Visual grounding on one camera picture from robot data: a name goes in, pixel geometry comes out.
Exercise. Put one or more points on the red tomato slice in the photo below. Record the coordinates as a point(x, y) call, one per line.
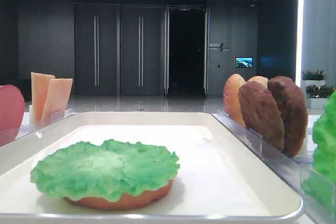
point(12, 107)

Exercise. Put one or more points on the brown meat patty front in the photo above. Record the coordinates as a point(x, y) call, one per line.
point(261, 114)

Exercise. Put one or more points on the brown meat patty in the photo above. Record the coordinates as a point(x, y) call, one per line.
point(291, 103)
point(261, 114)

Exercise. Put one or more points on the green lettuce leaf on bun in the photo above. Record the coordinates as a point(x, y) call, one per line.
point(104, 171)

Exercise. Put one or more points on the brown meat patty rear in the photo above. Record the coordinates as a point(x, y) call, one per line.
point(291, 103)

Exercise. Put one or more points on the orange cheese slice rear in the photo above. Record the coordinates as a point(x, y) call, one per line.
point(40, 85)

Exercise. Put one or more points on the green lettuce leaf in rack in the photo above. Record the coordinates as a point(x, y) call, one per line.
point(324, 150)

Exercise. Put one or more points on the sesame bun left of pair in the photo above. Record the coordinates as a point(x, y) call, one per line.
point(231, 100)

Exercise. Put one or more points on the sesame bun of pair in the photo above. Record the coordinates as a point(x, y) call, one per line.
point(231, 100)
point(260, 79)

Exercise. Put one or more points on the dark double door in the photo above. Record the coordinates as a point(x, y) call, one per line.
point(119, 50)

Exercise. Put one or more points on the white rectangular tray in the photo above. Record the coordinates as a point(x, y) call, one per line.
point(220, 180)

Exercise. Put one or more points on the sesame bun right of pair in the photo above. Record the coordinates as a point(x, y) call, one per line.
point(260, 79)

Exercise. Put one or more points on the bottom bun slice on tray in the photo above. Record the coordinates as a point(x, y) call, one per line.
point(126, 201)

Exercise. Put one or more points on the potted plants in white planter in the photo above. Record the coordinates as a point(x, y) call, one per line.
point(313, 84)

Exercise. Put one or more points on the clear acrylic rack left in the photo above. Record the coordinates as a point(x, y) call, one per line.
point(11, 135)

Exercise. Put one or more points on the clear acrylic rack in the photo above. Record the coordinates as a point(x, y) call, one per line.
point(292, 170)
point(11, 135)

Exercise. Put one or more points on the clear acrylic rack right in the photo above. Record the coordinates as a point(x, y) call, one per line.
point(292, 170)

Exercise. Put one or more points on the small wall screen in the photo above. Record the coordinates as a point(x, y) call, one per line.
point(244, 62)

